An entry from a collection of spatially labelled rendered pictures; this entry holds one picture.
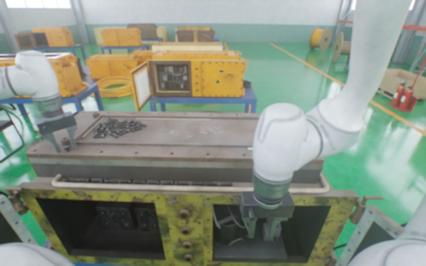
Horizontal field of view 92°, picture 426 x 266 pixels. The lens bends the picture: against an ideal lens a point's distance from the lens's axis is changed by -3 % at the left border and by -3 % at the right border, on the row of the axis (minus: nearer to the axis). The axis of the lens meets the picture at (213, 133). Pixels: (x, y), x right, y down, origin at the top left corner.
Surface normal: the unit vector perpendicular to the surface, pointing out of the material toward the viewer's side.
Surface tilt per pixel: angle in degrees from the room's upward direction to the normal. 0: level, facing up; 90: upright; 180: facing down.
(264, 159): 91
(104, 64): 90
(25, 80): 87
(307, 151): 85
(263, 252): 0
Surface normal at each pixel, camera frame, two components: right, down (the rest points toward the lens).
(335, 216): -0.03, 0.50
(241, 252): 0.00, -0.87
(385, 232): -0.94, 0.16
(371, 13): -0.68, 0.73
